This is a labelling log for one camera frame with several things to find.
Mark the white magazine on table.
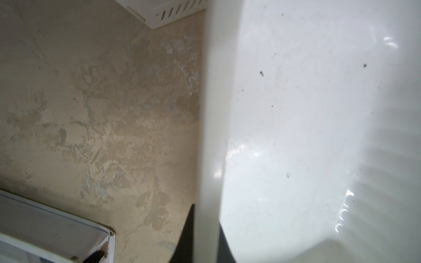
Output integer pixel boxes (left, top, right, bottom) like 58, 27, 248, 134
1, 191, 115, 263

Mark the white perforated file organizer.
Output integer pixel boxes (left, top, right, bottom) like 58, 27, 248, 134
116, 0, 208, 29

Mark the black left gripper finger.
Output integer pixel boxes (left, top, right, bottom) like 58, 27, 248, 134
169, 204, 195, 263

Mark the white plastic storage box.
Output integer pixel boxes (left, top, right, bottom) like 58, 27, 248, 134
193, 1, 421, 263

